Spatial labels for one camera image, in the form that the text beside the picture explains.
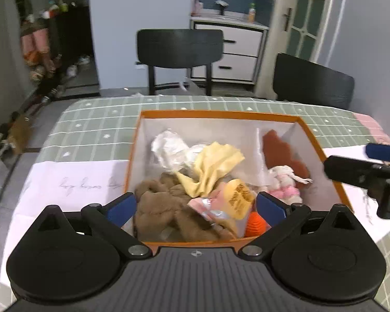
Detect brown bear-shaped sponge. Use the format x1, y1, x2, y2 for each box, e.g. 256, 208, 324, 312
262, 129, 311, 189

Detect brown plush toy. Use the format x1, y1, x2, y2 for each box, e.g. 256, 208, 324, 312
135, 172, 238, 243

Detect yellow snack packet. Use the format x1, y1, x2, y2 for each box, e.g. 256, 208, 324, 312
187, 179, 257, 235

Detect wavy wall mirror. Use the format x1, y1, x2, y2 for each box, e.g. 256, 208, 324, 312
13, 0, 32, 24

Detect orange cardboard box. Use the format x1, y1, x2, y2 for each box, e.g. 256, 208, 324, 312
123, 110, 353, 256

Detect orange brown bundle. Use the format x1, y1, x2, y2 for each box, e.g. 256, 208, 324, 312
3, 113, 34, 155

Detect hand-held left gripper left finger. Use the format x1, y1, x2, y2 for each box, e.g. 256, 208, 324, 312
29, 192, 152, 261

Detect glazed door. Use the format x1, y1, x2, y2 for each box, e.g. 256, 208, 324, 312
268, 0, 349, 69

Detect white plastic bag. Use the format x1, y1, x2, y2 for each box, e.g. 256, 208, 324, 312
177, 76, 209, 96

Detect pink white knitted doll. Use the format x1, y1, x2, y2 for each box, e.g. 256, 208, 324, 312
267, 165, 314, 206

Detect black door handle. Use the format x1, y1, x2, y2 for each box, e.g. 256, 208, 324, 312
283, 7, 293, 33

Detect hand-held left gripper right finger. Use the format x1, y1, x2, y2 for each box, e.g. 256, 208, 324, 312
237, 191, 361, 261

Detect clear plastic bag bundle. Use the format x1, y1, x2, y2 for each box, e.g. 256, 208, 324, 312
151, 130, 204, 174

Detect white shoes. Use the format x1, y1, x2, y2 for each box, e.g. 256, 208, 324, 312
66, 55, 92, 77

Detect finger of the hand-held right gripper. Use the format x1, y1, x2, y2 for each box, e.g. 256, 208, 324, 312
365, 142, 390, 165
323, 155, 390, 220

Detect hanging pink bags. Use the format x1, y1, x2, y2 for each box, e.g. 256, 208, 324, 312
19, 14, 58, 82

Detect black chair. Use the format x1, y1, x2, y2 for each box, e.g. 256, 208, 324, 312
135, 29, 224, 96
272, 52, 356, 111

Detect orange knitted toy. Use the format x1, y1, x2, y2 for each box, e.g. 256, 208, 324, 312
245, 211, 270, 237

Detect white vanity cabinet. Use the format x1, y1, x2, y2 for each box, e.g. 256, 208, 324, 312
189, 15, 269, 85

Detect white paper sheet with writing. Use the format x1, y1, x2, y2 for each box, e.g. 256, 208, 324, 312
0, 145, 390, 312

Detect pale yellow cloth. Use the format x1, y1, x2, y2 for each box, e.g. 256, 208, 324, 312
174, 141, 246, 199

